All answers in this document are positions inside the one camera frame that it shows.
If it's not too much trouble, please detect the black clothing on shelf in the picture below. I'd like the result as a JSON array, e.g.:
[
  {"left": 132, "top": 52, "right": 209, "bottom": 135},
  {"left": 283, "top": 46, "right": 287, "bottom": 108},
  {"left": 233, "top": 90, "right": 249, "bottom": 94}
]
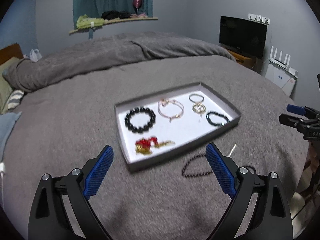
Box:
[{"left": 101, "top": 10, "right": 131, "bottom": 21}]

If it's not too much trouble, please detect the white charging cable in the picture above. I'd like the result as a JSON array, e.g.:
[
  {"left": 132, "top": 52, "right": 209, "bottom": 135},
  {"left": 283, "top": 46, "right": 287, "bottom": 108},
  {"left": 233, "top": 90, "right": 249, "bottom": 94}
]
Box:
[{"left": 0, "top": 152, "right": 7, "bottom": 210}]

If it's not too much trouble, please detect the wooden desk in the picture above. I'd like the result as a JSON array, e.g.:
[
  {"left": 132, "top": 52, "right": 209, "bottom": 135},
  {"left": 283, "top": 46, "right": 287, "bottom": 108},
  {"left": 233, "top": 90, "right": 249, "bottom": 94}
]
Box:
[{"left": 226, "top": 48, "right": 257, "bottom": 69}]

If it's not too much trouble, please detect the red and gold bracelet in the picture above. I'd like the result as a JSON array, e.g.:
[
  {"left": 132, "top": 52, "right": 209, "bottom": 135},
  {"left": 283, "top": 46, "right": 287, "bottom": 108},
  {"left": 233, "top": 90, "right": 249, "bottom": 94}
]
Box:
[{"left": 134, "top": 136, "right": 176, "bottom": 155}]

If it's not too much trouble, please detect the white box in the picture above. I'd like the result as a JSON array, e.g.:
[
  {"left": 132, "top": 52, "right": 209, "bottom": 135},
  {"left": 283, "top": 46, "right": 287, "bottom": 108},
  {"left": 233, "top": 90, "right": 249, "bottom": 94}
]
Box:
[{"left": 265, "top": 63, "right": 297, "bottom": 96}]

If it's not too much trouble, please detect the white router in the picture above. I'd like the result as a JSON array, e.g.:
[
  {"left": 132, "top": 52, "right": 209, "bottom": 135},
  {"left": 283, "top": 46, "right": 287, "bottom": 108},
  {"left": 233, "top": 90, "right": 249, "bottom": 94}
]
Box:
[{"left": 269, "top": 46, "right": 299, "bottom": 79}]

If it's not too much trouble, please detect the gold chain bracelet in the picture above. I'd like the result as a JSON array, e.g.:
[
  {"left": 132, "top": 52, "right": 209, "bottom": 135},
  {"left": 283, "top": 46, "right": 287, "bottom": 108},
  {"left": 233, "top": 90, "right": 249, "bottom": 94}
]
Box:
[{"left": 192, "top": 102, "right": 207, "bottom": 118}]

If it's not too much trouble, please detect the white pearl bracelet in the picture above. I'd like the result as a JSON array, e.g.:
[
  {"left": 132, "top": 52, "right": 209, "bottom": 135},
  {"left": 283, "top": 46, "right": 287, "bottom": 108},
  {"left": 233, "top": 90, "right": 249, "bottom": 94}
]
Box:
[{"left": 227, "top": 143, "right": 238, "bottom": 158}]

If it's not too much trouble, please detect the light blue cloth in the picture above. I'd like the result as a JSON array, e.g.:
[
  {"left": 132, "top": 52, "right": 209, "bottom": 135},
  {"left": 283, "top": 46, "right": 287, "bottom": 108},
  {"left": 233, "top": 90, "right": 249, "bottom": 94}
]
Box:
[{"left": 0, "top": 112, "right": 21, "bottom": 161}]

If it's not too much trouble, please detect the grey duvet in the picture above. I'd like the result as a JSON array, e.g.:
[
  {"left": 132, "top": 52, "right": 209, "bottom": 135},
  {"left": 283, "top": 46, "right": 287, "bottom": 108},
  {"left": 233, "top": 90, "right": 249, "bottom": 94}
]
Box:
[{"left": 2, "top": 31, "right": 235, "bottom": 93}]

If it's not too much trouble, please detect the dark teal bead bracelet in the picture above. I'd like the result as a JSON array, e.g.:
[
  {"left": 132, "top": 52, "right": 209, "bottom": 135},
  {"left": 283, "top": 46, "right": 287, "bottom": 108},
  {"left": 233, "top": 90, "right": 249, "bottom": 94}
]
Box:
[{"left": 205, "top": 111, "right": 231, "bottom": 127}]

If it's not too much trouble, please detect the white plastic bag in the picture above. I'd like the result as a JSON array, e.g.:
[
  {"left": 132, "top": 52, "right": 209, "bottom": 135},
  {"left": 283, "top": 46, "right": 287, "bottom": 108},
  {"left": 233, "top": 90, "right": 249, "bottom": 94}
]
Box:
[{"left": 29, "top": 49, "right": 42, "bottom": 62}]

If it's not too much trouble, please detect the thin silver grey bracelet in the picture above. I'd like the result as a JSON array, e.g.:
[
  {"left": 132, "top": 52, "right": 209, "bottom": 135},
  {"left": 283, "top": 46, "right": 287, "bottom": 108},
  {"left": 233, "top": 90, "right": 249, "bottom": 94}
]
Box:
[{"left": 189, "top": 93, "right": 205, "bottom": 104}]

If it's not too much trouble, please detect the wooden headboard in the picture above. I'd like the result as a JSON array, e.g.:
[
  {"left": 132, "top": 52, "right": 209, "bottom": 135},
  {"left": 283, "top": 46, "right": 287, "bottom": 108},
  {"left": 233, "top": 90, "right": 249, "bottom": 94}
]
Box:
[{"left": 0, "top": 43, "right": 23, "bottom": 64}]

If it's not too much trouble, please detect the pink wine glass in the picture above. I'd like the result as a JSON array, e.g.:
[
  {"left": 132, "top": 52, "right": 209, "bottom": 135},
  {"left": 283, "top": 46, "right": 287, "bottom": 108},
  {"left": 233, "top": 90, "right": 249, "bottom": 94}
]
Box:
[{"left": 132, "top": 0, "right": 143, "bottom": 15}]

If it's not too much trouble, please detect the white wall hook rack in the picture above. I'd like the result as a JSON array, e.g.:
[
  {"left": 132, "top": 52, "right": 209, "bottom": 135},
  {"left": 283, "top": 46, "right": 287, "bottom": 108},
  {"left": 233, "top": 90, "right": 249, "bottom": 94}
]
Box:
[{"left": 248, "top": 13, "right": 270, "bottom": 25}]

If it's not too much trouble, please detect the green cloth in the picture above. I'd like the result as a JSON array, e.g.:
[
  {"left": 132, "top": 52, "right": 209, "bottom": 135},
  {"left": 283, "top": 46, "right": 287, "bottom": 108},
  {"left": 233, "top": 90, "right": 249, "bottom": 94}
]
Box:
[{"left": 76, "top": 14, "right": 104, "bottom": 29}]

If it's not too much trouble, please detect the dark red bead bracelet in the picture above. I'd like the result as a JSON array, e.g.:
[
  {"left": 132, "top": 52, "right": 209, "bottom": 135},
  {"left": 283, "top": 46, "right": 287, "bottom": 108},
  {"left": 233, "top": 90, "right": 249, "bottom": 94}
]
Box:
[{"left": 181, "top": 153, "right": 216, "bottom": 178}]

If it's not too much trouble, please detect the pink gold bangle bracelet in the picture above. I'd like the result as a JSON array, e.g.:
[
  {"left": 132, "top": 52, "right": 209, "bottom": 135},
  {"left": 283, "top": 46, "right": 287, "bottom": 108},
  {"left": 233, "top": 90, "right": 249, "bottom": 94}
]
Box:
[{"left": 158, "top": 98, "right": 185, "bottom": 123}]

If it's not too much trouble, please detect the large black bead bracelet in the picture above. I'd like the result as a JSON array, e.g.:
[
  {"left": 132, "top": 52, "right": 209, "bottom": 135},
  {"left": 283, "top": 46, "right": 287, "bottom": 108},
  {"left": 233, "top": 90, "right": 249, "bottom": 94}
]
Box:
[{"left": 124, "top": 106, "right": 156, "bottom": 133}]

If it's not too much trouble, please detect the striped pillow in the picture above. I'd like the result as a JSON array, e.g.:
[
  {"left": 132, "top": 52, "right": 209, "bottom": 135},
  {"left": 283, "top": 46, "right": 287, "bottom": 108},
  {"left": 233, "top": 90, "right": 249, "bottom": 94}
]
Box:
[{"left": 7, "top": 90, "right": 24, "bottom": 111}]

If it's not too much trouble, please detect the olive green pillow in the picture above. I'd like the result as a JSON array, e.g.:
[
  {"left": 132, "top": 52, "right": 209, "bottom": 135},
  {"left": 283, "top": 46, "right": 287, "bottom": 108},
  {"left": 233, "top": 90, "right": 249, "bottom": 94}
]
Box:
[{"left": 1, "top": 57, "right": 19, "bottom": 114}]

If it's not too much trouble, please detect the grey jewelry tray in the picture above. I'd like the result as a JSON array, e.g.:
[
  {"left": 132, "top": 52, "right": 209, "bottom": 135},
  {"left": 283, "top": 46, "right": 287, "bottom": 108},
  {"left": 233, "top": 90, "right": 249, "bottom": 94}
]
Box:
[{"left": 115, "top": 82, "right": 241, "bottom": 172}]

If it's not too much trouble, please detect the black monitor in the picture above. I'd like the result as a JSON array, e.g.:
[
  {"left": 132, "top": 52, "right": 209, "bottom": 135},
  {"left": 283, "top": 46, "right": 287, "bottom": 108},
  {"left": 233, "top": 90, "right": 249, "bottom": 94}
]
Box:
[{"left": 219, "top": 16, "right": 267, "bottom": 59}]

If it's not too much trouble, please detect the wooden window shelf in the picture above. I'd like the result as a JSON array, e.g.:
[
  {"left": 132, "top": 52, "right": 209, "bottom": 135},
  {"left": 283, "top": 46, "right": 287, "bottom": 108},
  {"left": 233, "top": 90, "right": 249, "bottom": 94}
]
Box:
[{"left": 69, "top": 17, "right": 158, "bottom": 35}]

